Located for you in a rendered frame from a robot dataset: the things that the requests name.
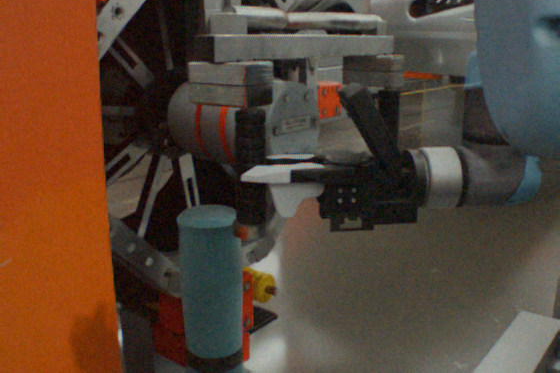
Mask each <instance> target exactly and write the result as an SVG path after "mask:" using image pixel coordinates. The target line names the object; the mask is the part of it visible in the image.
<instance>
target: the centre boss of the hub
mask: <svg viewBox="0 0 560 373"><path fill-rule="evenodd" d="M124 95H125V92H124V91H122V90H120V89H112V90H109V92H107V93H106V94H105V96H104V97H103V99H102V103H101V104H118V105H122V102H123V98H124ZM104 118H105V119H106V120H108V121H109V122H113V123H120V122H122V116H121V117H104Z"/></svg>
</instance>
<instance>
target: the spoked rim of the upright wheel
mask: <svg viewBox="0 0 560 373"><path fill-rule="evenodd" d="M147 2H148V7H149V8H148V12H149V17H150V22H151V26H152V32H153V42H154V47H155V51H156V57H157V62H158V65H153V66H149V67H147V65H145V64H144V63H143V62H142V61H141V59H140V58H139V57H138V56H137V54H135V53H134V52H133V50H132V49H131V48H130V47H129V46H128V44H127V43H125V41H124V40H123V39H122V38H121V37H120V35H118V36H117V38H116V39H115V40H114V42H113V43H112V44H111V45H112V46H113V47H112V46H110V47H109V48H108V49H107V50H106V53H105V54H104V55H105V57H106V58H107V59H108V60H109V61H110V62H111V63H112V64H113V66H114V67H115V68H116V69H117V70H118V71H120V72H121V73H122V75H123V76H124V77H125V78H126V79H127V80H128V81H129V82H130V84H129V86H128V87H127V90H126V92H125V95H124V98H123V102H122V105H118V104H101V114H102V117H121V116H122V123H123V127H124V131H125V133H126V137H127V138H126V140H125V141H124V142H122V143H121V144H120V145H119V146H118V147H116V148H115V149H114V151H111V152H110V153H109V154H108V155H107V156H106V157H104V168H105V183H106V188H107V187H108V186H109V185H111V184H113V183H114V182H115V180H116V179H117V178H119V177H120V176H121V175H122V174H123V173H124V172H125V171H126V170H127V169H128V168H130V167H131V166H132V165H133V164H134V163H136V162H137V161H138V159H139V158H140V157H141V156H142V155H144V154H146V155H150V156H152V158H151V164H150V167H149V169H148V172H147V176H146V179H145V182H144V185H143V187H142V191H141V194H140V197H139V203H138V206H137V209H136V211H135V212H133V213H131V214H129V215H128V216H126V217H124V218H119V220H120V221H121V222H122V223H124V224H125V225H126V226H127V227H129V228H130V229H131V230H132V231H133V232H134V233H135V234H137V235H138V236H139V237H142V238H143V239H144V240H145V241H146V242H147V243H148V244H149V245H151V246H152V247H153V248H154V249H156V250H157V251H158V252H160V254H161V255H162V256H164V257H165V258H167V259H169V258H170V259H172V258H174V257H176V256H178V255H179V227H178V223H177V217H178V216H179V215H180V214H181V213H182V212H183V210H186V209H188V208H191V207H195V206H200V205H223V206H228V207H231V208H233V209H235V210H236V211H237V208H236V198H237V196H236V186H237V184H236V173H237V172H236V171H235V166H234V165H229V164H222V163H217V162H213V161H208V160H202V159H198V158H196V157H194V156H192V155H191V154H190V153H188V152H187V151H186V150H185V149H183V148H181V147H180V146H179V145H178V144H177V143H176V142H175V141H174V139H173V138H172V136H171V134H170V132H169V129H168V125H166V127H165V128H163V129H160V130H156V129H155V128H153V127H152V125H151V123H150V121H149V118H148V106H149V103H150V101H151V99H152V98H153V97H154V96H155V94H160V93H164V94H166V95H167V96H168V97H169V100H170V99H171V97H172V95H173V93H174V92H175V91H176V90H177V89H178V88H179V87H180V86H181V85H182V84H184V83H185V82H187V81H188V80H187V72H186V46H185V20H184V16H185V0H147ZM165 17H166V18H167V19H168V20H169V21H170V24H171V25H172V27H173V28H174V30H175V31H176V32H177V34H178V36H179V40H180V42H181V44H182V46H183V49H182V52H181V55H180V58H179V60H178V64H177V66H173V60H172V55H171V50H170V45H169V39H168V34H167V30H168V29H167V23H166V19H165ZM114 47H115V48H116V49H115V48H114ZM116 51H117V52H118V53H119V54H120V55H121V56H122V57H121V56H120V55H119V54H118V53H117V52H116ZM123 57H124V58H125V59H124V58H123ZM125 60H126V61H127V62H128V63H127V62H126V61H125ZM169 78H171V80H172V81H171V84H169ZM165 139H166V140H167V142H166V145H165ZM166 159H170V160H171V163H172V168H173V173H172V174H171V176H170V177H169V179H168V180H167V182H166V183H165V186H164V187H163V188H161V189H160V190H159V191H158V193H157V190H158V187H159V184H160V181H161V178H162V174H163V171H164V169H165V162H166ZM156 193H157V194H156Z"/></svg>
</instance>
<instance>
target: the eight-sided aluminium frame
mask: <svg viewBox="0 0 560 373"><path fill-rule="evenodd" d="M144 1H145V0H109V1H108V2H107V4H106V5H104V6H101V7H97V14H96V19H97V32H98V59H99V61H100V59H101V58H102V57H103V55H104V54H105V53H106V50H107V49H108V48H109V47H110V46H111V44H112V43H113V42H114V40H115V39H116V38H117V36H118V35H119V34H120V32H121V31H122V30H123V28H124V27H125V26H126V24H127V23H128V22H129V20H130V19H132V17H133V16H134V15H135V13H136V11H137V9H138V8H139V7H140V5H142V4H143V2H144ZM249 2H250V5H251V7H261V8H281V9H283V10H284V11H285V12H286V10H287V9H288V8H289V7H290V6H291V5H292V4H293V3H294V1H293V0H249ZM319 61H320V58H319V57H315V58H296V59H282V81H283V82H302V83H304V84H306V85H307V86H308V88H309V89H310V90H311V92H312V93H313V95H314V97H315V99H316V102H317V100H318V62H319ZM265 186H266V195H265V198H266V208H265V210H266V218H268V219H269V220H270V235H269V236H266V237H264V238H261V239H251V240H249V239H241V241H242V257H243V269H244V268H245V267H247V266H249V265H251V264H253V263H259V262H260V261H261V260H262V259H264V258H265V257H267V255H268V254H269V252H270V250H271V249H272V248H273V247H274V246H275V245H276V244H275V241H276V239H277V237H278V236H279V234H280V232H281V230H282V228H283V226H284V224H285V222H286V218H283V217H280V216H279V215H278V214H277V212H276V209H275V205H274V202H273V200H272V199H271V197H270V195H269V191H268V188H267V184H265ZM108 223H109V233H110V239H111V250H112V259H114V261H116V262H117V263H118V264H120V265H121V266H123V267H124V268H125V269H127V271H129V272H130V273H132V274H133V275H134V276H136V277H137V278H139V279H140V280H141V282H143V283H145V284H148V285H149V286H150V287H152V288H154V289H155V290H158V291H160V292H163V293H165V294H168V295H169V296H172V297H174V298H180V297H182V295H181V286H180V281H179V255H178V256H176V257H174V258H172V259H170V258H169V259H167V258H165V257H164V256H162V255H161V254H160V252H158V251H157V250H156V249H154V248H153V247H152V246H151V245H149V244H148V243H147V242H146V241H145V240H144V239H143V238H142V237H139V236H138V235H137V234H135V233H134V232H133V231H132V230H131V229H130V228H129V227H127V226H126V225H125V224H124V223H122V222H121V221H120V220H119V219H118V218H117V217H115V216H113V215H112V214H111V213H110V212H108Z"/></svg>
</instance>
